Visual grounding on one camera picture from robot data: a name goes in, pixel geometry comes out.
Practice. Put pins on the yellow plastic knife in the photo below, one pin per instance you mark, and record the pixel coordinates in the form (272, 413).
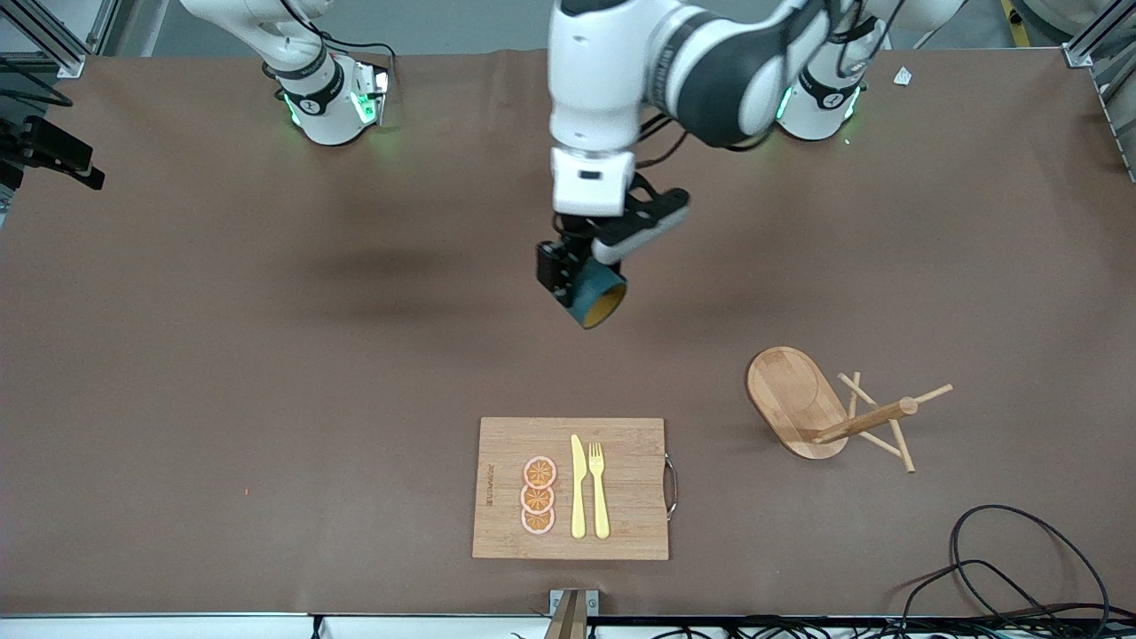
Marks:
(578, 497)

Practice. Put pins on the bamboo cutting board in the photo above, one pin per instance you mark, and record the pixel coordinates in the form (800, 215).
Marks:
(621, 497)

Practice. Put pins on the aluminium frame post with bracket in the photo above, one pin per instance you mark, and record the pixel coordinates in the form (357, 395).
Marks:
(572, 612)

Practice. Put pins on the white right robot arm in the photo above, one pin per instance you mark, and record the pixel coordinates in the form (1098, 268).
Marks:
(328, 106)

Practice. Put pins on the yellow plastic fork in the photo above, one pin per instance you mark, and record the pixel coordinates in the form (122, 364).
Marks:
(600, 506)

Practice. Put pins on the dark teal cup yellow inside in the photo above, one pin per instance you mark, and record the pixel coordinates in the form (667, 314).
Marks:
(584, 300)

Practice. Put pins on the small white paper scrap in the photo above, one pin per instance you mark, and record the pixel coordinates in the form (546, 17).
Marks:
(903, 76)

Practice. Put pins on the brown table cover sheet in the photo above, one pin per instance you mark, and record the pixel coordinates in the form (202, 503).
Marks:
(266, 399)

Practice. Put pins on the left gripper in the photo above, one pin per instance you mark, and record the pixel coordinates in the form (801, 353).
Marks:
(573, 235)

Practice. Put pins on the wooden mug tree stand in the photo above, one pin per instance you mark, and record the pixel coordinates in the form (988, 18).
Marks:
(790, 390)

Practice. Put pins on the orange slice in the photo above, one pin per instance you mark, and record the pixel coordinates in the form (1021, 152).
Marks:
(540, 471)
(537, 500)

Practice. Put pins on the aluminium frame corner profile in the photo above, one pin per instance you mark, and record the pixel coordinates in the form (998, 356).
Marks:
(1105, 53)
(53, 44)

